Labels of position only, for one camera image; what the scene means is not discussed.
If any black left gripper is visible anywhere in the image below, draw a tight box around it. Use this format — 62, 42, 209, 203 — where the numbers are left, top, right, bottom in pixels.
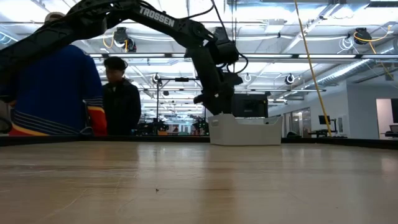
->
193, 72, 244, 116

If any translucent grey plastic basket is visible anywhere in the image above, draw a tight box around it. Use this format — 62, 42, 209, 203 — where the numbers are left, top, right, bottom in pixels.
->
208, 113, 284, 147

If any dark background plant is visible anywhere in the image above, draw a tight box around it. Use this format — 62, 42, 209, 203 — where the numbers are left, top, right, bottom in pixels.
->
192, 116, 209, 136

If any black monitor screen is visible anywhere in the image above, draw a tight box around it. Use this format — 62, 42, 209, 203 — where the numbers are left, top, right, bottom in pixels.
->
231, 93, 269, 118

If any person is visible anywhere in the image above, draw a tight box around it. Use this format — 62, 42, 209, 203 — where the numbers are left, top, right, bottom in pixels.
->
102, 56, 142, 136
0, 11, 108, 138

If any black background rig frame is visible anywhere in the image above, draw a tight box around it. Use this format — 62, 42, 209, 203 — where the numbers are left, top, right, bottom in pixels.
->
156, 77, 206, 125

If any yellow hanging cable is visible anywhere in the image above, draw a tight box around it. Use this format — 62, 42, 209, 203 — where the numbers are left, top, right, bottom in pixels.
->
294, 0, 333, 138

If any black ceiling cable reel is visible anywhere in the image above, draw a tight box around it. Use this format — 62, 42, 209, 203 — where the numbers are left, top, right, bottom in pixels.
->
353, 26, 392, 44
111, 27, 137, 54

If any silver ventilation duct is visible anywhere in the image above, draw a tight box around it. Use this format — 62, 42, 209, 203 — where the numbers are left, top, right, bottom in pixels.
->
303, 39, 398, 91

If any black aluminium table frame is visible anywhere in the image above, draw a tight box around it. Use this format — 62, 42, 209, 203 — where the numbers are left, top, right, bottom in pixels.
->
0, 134, 398, 151

